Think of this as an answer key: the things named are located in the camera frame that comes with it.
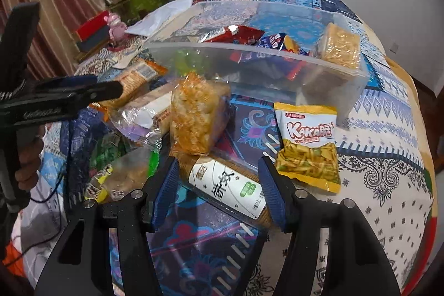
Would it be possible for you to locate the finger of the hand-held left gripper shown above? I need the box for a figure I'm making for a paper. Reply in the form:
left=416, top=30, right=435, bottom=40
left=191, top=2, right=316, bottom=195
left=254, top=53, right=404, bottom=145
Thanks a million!
left=36, top=75, right=99, bottom=91
left=67, top=80, right=125, bottom=102

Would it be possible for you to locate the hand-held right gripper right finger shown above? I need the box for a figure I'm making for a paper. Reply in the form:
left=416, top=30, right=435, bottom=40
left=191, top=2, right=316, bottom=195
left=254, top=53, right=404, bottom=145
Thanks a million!
left=257, top=155, right=402, bottom=296

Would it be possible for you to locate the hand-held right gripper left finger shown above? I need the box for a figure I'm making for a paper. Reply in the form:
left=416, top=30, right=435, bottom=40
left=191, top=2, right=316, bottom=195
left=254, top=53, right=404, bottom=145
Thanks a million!
left=35, top=155, right=180, bottom=296

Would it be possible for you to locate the white label cracker packet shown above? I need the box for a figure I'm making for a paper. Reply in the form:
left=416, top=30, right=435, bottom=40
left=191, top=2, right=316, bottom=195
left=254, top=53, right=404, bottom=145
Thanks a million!
left=188, top=156, right=275, bottom=231

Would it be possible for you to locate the clear plastic container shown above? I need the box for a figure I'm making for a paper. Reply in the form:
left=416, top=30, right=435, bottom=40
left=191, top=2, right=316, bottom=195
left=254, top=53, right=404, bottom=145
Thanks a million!
left=143, top=1, right=369, bottom=126

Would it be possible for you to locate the person's left hand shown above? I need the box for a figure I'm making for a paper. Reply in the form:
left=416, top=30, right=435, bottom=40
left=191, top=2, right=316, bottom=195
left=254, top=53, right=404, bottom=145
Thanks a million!
left=16, top=125, right=47, bottom=193

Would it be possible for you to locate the orange label biscuit packet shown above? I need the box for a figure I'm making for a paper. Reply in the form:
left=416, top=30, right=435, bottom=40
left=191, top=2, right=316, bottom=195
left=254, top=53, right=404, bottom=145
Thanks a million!
left=99, top=59, right=169, bottom=104

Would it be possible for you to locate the clear packet with yellow print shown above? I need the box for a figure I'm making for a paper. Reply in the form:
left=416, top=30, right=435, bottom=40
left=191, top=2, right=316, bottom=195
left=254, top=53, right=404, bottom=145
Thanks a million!
left=84, top=146, right=164, bottom=205

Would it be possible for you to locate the clear biscuit packet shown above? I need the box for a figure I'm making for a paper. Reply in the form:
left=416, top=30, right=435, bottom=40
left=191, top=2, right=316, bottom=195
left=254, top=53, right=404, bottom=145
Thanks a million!
left=110, top=81, right=178, bottom=146

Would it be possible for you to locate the red box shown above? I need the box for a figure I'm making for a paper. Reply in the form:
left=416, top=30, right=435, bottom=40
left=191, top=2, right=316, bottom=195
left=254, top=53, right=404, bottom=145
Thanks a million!
left=75, top=11, right=112, bottom=42

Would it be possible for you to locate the yellow chips packet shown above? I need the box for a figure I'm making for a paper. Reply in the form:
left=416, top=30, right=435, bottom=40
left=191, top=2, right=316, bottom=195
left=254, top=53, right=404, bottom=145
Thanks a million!
left=273, top=102, right=342, bottom=194

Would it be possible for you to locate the green snack packet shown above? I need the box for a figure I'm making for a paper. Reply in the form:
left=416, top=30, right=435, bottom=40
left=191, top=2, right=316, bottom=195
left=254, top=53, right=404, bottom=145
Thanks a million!
left=89, top=134, right=126, bottom=172

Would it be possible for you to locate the pink plush toy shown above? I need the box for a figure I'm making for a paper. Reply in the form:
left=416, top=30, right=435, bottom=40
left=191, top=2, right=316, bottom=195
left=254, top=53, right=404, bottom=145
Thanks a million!
left=107, top=12, right=126, bottom=41

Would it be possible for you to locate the orange puffed snack packet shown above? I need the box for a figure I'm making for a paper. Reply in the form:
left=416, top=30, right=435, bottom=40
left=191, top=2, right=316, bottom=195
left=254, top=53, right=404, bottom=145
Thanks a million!
left=169, top=72, right=232, bottom=157

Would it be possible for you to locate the green candy packet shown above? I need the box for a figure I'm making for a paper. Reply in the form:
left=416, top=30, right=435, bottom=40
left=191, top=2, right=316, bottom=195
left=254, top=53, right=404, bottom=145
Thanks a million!
left=174, top=49, right=200, bottom=73

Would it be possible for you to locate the white paper sheet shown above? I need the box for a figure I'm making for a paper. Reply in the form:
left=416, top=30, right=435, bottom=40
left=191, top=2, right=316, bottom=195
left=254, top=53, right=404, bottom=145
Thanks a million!
left=126, top=0, right=194, bottom=37

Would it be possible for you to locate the green box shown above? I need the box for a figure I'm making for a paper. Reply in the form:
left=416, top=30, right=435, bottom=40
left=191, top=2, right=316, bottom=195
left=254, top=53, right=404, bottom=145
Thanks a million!
left=120, top=0, right=168, bottom=24

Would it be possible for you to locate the patchwork printed blanket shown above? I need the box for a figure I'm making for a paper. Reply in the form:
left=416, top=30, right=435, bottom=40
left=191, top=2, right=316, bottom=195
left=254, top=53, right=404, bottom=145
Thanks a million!
left=10, top=0, right=438, bottom=296

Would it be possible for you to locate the red snack packet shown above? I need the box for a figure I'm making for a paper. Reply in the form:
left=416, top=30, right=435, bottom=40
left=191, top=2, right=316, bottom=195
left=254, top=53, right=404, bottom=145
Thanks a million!
left=207, top=24, right=266, bottom=47

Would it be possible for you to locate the blue snack packet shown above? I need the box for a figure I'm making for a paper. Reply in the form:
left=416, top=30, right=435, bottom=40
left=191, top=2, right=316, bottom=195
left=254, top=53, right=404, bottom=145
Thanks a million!
left=256, top=32, right=310, bottom=56

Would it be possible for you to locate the clear rice cracker packet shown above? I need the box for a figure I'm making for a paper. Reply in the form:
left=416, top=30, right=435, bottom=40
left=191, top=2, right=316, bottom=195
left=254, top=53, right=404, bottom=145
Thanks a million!
left=316, top=22, right=362, bottom=70

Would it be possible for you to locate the black cable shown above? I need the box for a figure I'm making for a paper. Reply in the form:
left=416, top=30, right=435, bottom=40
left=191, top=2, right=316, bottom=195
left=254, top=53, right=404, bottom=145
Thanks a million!
left=0, top=116, right=75, bottom=267

